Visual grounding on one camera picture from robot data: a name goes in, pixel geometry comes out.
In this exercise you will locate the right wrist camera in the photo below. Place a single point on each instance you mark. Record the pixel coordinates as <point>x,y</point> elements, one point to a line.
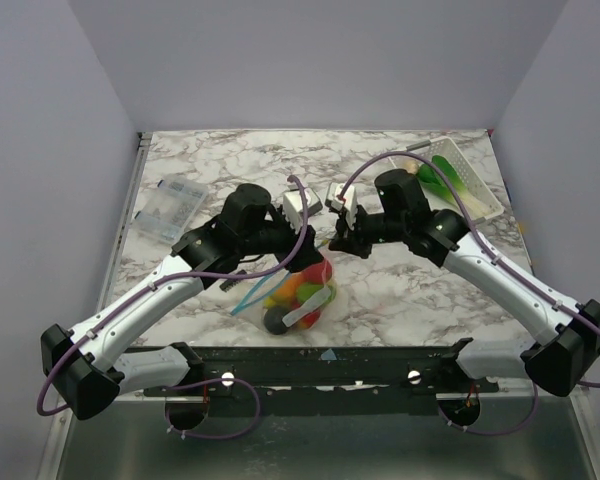
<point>342,201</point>

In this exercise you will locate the green lime fruit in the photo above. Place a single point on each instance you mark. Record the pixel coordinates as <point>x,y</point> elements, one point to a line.
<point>326,293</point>

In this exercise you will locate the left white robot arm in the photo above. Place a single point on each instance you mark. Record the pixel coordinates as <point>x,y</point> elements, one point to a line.
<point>92,363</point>

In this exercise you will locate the clear plastic screw box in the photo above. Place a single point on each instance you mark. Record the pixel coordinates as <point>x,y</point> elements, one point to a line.
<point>170,208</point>

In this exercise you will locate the white plastic basket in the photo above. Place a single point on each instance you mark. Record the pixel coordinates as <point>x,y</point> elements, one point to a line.
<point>448,148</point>

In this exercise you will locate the small garlic bulb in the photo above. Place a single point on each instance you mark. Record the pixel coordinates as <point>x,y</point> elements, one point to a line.
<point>411,166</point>

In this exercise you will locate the black comb strip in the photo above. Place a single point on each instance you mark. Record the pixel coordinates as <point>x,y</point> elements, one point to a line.
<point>229,284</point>

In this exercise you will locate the red strawberry toy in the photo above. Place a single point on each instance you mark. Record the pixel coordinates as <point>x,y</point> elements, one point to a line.
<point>318,273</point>

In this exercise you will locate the dark avocado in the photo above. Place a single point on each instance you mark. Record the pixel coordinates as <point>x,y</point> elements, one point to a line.
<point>273,320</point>

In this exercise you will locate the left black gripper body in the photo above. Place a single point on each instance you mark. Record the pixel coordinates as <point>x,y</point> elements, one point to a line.
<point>277,239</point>

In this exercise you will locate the clear zip top bag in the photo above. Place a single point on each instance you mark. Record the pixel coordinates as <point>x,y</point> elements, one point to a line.
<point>251,306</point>

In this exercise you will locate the green white leek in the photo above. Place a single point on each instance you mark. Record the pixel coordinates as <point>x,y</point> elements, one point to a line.
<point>450,182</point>

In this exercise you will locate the aluminium frame rail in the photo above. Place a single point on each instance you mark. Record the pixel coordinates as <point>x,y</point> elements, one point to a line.
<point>106,292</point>

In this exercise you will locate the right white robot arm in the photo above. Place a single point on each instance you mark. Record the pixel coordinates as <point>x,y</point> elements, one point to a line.
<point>562,339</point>

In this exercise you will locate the yellow banana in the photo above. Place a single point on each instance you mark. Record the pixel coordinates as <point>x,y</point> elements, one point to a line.
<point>275,301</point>

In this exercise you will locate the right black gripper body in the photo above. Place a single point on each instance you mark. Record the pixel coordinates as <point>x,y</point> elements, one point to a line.
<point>353,239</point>

